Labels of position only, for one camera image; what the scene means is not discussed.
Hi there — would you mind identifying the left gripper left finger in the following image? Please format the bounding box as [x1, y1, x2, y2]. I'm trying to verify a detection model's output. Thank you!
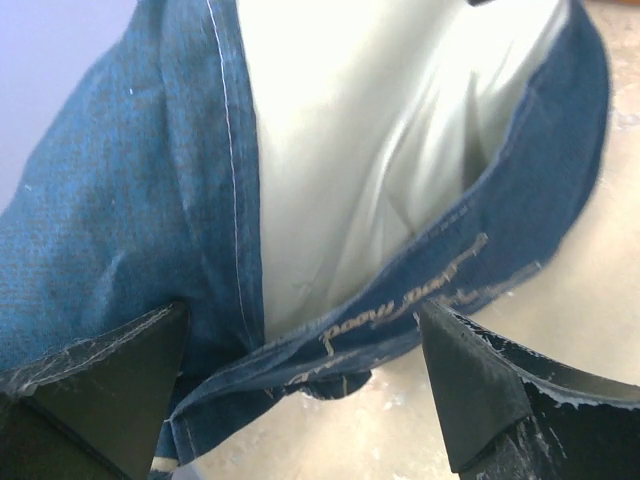
[1, 302, 189, 479]

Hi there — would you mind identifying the blue fish-print pillowcase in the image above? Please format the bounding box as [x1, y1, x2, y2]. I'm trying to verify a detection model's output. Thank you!
[1, 1, 610, 474]

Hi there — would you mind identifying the white pillow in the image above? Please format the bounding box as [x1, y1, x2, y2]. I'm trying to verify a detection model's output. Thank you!
[238, 1, 570, 339]

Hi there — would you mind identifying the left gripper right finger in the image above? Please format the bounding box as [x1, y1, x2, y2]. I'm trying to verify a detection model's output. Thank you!
[418, 302, 639, 480]

